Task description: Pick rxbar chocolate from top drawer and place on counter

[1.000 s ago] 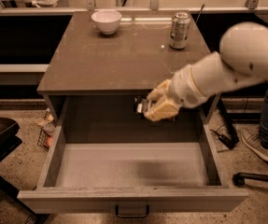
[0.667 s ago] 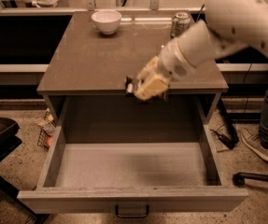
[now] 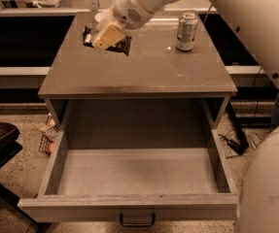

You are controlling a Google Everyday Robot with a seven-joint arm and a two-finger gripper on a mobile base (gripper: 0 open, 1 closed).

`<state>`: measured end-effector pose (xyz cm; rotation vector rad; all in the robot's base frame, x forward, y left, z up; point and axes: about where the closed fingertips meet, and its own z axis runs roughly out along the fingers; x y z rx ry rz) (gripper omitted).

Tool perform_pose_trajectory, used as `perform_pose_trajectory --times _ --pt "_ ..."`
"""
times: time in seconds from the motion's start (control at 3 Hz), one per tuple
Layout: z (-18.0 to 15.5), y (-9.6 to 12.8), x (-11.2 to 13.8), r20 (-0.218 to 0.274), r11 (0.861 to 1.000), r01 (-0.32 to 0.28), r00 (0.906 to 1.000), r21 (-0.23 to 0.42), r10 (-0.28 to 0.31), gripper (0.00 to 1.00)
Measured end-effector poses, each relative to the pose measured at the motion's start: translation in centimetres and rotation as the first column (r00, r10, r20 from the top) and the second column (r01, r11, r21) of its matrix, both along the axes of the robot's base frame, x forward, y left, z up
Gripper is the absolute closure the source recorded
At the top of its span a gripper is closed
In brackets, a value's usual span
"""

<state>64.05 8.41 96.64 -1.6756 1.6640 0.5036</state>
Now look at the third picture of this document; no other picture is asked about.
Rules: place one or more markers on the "open grey top drawer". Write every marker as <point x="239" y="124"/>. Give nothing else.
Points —
<point x="135" y="157"/>

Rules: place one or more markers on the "white sneaker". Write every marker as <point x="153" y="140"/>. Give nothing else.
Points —
<point x="255" y="141"/>

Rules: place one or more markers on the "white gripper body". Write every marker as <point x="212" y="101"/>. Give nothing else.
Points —
<point x="128" y="11"/>

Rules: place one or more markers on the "grey cabinet with counter top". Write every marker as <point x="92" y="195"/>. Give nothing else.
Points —
<point x="153" y="66"/>

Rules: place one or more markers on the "white ceramic bowl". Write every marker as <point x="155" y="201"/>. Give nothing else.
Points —
<point x="102" y="16"/>

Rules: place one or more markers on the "black drawer handle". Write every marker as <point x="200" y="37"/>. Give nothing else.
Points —
<point x="137" y="221"/>

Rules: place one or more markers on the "dark chocolate rxbar wrapper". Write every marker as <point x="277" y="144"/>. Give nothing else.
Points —
<point x="122" y="46"/>

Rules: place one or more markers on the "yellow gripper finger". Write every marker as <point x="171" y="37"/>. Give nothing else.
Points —
<point x="108" y="35"/>
<point x="107" y="23"/>

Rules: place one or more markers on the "black cable plug on floor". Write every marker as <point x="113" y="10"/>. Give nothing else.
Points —
<point x="241" y="144"/>

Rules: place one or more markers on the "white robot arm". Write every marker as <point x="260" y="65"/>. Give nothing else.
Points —
<point x="256" y="24"/>

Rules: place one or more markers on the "silver soda can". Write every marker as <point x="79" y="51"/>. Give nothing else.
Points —
<point x="187" y="26"/>

